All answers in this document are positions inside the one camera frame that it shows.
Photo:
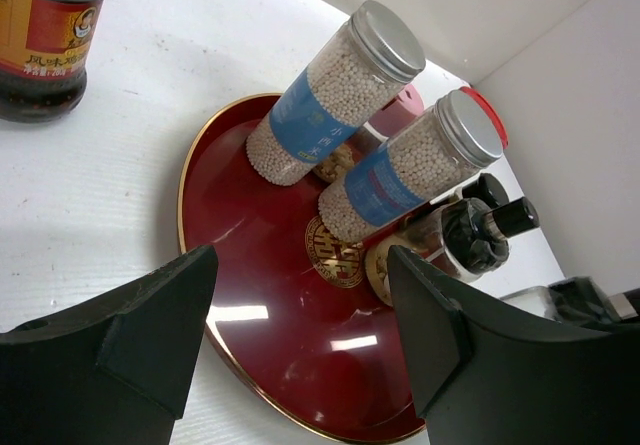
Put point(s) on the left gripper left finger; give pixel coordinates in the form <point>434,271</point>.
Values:
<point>115,369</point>

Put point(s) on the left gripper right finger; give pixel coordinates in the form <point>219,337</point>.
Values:
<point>482,371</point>

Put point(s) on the black cap grinder bottle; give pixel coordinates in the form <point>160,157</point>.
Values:
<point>578,301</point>
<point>465,240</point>

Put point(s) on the black cap brown spice bottle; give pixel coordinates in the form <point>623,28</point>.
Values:
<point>485,187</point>

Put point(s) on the white lid spice jar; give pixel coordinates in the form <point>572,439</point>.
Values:
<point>450,142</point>

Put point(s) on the red lid sauce jar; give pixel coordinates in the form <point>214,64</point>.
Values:
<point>44,49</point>
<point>492,110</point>

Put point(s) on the pink cap small jar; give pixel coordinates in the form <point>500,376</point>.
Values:
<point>386,122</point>

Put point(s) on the silver lid blue label jar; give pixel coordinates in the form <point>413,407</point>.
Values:
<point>364,65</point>

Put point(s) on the red round tray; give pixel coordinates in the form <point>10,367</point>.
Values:
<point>293,314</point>

